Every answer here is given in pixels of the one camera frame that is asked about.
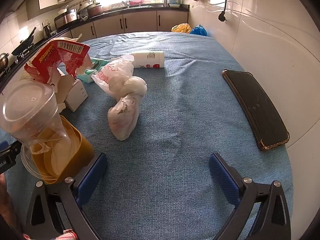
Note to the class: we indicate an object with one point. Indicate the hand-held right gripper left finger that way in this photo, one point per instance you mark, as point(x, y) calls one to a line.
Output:
point(91, 177)

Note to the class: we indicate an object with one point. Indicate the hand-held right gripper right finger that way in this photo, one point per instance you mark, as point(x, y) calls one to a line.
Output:
point(222, 177)

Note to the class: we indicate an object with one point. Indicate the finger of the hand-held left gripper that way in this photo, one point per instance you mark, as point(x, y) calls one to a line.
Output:
point(13, 150)

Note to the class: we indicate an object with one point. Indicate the clear plastic cup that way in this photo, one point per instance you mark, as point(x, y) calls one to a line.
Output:
point(30, 105)

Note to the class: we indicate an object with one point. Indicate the knotted white plastic bag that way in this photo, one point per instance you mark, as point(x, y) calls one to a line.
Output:
point(123, 117)

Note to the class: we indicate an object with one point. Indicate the small white cardboard box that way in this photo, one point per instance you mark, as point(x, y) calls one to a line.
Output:
point(75, 97)

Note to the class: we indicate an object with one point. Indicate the white red-print plastic bag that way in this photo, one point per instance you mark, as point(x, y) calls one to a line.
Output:
point(115, 70)

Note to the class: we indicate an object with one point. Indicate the green tissue packet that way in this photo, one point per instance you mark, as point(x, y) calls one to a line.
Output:
point(96, 66)

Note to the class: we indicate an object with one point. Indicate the torn red carton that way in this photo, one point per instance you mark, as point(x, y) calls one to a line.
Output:
point(72, 55)

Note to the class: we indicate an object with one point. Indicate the white carton box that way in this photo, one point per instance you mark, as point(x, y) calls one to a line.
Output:
point(147, 58)

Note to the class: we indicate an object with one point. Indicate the person's left forearm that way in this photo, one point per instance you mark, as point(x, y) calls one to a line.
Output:
point(5, 200)

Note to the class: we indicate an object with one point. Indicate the red striped cloth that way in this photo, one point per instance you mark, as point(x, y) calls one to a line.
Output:
point(70, 234)

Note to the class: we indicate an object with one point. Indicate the blue table cloth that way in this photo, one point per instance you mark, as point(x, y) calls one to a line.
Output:
point(175, 120)

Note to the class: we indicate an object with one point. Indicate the black smartphone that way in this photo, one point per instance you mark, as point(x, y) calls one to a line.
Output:
point(255, 105)

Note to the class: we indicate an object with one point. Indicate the lidded metal wok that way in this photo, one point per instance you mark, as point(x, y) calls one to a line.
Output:
point(3, 61)

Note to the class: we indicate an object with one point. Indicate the black wok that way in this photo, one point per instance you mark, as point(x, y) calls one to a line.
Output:
point(23, 43)

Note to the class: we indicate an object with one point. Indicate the metal kettle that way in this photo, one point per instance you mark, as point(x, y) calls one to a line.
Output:
point(46, 30)

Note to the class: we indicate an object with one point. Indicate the silver rice cooker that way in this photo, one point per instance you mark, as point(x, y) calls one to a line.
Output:
point(67, 17)

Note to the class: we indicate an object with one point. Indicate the blue plastic bag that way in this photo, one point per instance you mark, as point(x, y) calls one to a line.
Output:
point(199, 30)

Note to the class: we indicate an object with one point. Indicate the yellow plastic bag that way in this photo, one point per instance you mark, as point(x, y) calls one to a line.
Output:
point(182, 28)

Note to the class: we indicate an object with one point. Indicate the dark red cooking pot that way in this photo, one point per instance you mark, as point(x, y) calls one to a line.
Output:
point(95, 10)

